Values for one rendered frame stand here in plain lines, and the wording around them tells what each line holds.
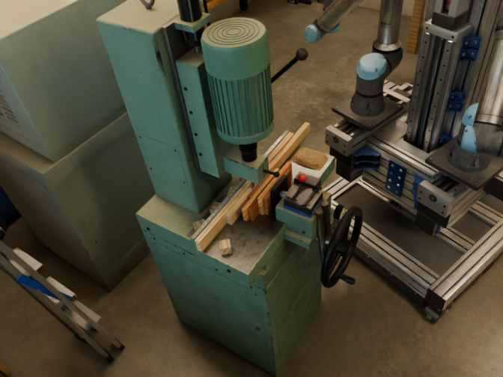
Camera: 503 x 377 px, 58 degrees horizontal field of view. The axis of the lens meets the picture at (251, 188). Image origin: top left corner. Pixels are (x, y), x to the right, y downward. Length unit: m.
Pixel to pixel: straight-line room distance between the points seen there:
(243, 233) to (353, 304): 1.04
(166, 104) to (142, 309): 1.36
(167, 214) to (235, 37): 0.79
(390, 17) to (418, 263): 1.10
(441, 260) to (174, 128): 1.45
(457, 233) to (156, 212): 1.46
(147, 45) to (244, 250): 0.67
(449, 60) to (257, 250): 0.99
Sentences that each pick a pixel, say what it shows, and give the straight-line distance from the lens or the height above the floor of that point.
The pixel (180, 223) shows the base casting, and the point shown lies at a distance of 1.70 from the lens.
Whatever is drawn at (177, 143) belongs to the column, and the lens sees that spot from 1.49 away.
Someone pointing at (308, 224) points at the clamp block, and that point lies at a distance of 1.45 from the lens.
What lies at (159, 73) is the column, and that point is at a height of 1.40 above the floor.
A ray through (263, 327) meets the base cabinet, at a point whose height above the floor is 0.43.
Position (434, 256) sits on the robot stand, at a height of 0.21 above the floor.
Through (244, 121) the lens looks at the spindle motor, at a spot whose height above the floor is 1.28.
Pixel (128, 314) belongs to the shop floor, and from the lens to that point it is 2.51.
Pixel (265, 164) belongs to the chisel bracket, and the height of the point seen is 1.05.
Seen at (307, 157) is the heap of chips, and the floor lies 0.92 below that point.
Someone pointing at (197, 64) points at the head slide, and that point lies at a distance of 1.30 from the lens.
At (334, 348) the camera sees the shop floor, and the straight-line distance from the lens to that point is 2.27.
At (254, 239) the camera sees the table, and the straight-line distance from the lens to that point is 1.47.
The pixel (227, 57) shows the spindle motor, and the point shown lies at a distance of 1.18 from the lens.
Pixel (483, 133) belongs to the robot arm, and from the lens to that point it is 1.51.
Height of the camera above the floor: 2.05
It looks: 45 degrees down
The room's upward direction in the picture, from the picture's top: 8 degrees counter-clockwise
